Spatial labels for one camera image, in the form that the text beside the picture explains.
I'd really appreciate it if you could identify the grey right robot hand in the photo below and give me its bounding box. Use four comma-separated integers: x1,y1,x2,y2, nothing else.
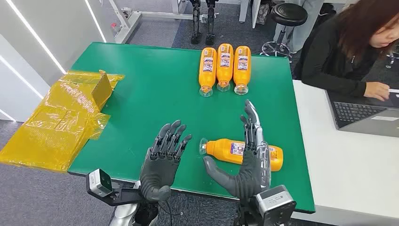
203,99,272,201

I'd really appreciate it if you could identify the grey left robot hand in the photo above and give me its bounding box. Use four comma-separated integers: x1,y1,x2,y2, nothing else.
139,120,192,202

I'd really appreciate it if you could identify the orange bottle with clear cap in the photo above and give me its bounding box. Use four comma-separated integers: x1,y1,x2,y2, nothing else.
199,138,284,172
233,46,252,96
198,47,217,97
216,43,234,92

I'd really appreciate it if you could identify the green table mat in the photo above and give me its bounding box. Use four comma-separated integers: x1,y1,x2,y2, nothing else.
68,42,316,215

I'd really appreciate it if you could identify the yellow plastic wrapped cardboard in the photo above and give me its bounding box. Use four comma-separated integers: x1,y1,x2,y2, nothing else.
0,69,125,174

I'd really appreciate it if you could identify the grey laptop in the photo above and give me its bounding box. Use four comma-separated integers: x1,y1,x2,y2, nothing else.
325,89,399,138

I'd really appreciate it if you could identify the person's hand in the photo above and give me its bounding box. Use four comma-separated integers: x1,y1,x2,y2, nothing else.
363,81,391,102

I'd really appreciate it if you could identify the black robot leg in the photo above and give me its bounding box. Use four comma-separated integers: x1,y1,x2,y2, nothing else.
190,0,203,45
205,0,218,47

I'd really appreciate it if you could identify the patterned bag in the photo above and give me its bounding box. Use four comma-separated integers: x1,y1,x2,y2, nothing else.
255,3,271,26

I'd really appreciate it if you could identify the black round stool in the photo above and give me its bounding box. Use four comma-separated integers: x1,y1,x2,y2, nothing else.
260,3,309,59

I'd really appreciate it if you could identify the chrome chair base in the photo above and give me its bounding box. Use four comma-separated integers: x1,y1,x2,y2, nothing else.
385,51,399,70

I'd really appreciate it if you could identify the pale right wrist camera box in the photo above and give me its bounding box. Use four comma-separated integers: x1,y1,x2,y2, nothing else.
254,185,297,226

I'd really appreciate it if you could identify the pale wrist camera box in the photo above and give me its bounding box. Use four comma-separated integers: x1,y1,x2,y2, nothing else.
254,185,297,226
86,168,113,198

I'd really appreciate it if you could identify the black left camera mount bracket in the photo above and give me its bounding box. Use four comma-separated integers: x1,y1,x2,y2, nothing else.
87,186,144,208

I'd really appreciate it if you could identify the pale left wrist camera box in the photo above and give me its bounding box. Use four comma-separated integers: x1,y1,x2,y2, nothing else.
86,168,113,198

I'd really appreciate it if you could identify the white metal frame stand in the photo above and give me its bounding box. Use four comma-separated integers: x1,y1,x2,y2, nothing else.
107,0,200,44

